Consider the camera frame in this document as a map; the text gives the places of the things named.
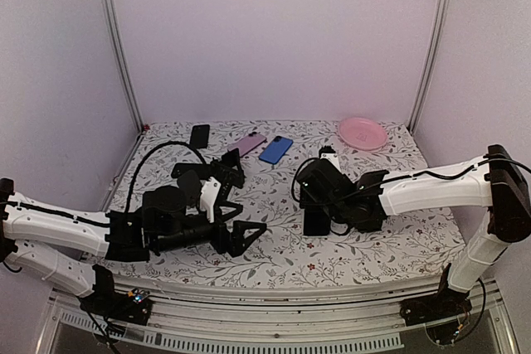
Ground left aluminium frame post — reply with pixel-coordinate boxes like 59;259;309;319
101;0;144;133

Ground aluminium frame post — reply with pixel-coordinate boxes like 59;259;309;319
101;0;144;133
407;0;451;136

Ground front aluminium rail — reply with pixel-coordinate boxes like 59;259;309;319
37;279;519;354

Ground small black phone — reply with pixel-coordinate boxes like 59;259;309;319
189;124;211;149

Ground floral patterned table mat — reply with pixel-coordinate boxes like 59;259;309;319
105;120;465;289

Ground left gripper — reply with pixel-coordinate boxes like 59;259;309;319
153;202;266;257

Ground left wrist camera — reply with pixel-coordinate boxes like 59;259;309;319
199;177;222;224

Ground pink phone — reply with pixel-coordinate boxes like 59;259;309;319
227;132;266;158

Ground black phone far left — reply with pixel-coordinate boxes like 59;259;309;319
171;162;211;180

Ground left black cable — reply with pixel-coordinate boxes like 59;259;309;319
124;141;208;214

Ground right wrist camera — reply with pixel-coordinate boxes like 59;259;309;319
319;145;342;172

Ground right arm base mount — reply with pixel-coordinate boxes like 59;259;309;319
399;264;472;326

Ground black phone blue edge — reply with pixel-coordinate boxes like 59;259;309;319
303;208;330;236

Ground dark grey phone stand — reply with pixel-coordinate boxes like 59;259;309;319
177;170;202;207

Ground blue phone face down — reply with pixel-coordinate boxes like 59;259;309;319
259;136;293;165

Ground pink plastic plate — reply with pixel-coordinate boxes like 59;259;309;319
338;117;388;151

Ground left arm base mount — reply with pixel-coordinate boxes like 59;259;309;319
80;264;153;326

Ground black folding phone stand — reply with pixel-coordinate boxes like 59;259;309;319
210;148;246;189

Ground right aluminium frame post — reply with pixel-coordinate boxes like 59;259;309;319
407;0;451;136

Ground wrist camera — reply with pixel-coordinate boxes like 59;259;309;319
319;145;342;172
199;177;222;224

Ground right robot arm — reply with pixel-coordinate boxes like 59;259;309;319
293;145;530;318

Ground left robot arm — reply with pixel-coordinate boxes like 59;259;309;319
1;178;266;316

